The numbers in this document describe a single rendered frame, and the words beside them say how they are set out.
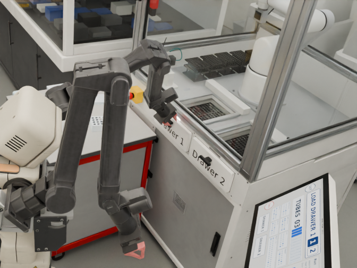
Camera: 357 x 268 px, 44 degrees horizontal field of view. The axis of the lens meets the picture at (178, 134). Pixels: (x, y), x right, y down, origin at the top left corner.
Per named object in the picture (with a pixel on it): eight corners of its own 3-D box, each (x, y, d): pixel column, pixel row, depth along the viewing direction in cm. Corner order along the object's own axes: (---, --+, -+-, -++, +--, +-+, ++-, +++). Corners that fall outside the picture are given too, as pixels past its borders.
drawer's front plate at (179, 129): (185, 152, 214) (189, 134, 208) (153, 120, 232) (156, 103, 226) (188, 151, 215) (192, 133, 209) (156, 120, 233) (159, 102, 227)
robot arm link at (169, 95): (142, 91, 193) (151, 108, 191) (165, 77, 191) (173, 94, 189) (151, 97, 204) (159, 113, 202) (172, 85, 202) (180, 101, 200)
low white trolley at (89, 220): (50, 269, 244) (49, 162, 201) (13, 198, 283) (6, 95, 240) (141, 233, 275) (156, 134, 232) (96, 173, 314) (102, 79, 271)
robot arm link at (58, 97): (35, 101, 153) (40, 114, 151) (59, 86, 151) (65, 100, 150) (49, 107, 161) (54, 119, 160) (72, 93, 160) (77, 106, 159)
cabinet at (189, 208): (207, 318, 235) (243, 210, 190) (115, 195, 299) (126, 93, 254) (321, 252, 286) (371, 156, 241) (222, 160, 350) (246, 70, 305)
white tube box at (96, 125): (91, 132, 225) (92, 125, 223) (88, 122, 232) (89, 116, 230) (116, 130, 230) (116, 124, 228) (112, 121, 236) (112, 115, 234)
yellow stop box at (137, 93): (134, 104, 238) (135, 92, 234) (127, 98, 243) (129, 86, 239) (142, 102, 241) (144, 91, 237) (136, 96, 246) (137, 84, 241)
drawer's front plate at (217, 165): (226, 193, 194) (231, 174, 188) (188, 155, 212) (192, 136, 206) (229, 192, 195) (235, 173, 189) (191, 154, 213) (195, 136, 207)
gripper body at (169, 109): (177, 110, 206) (171, 102, 200) (161, 125, 205) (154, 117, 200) (170, 103, 210) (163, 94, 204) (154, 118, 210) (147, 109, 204)
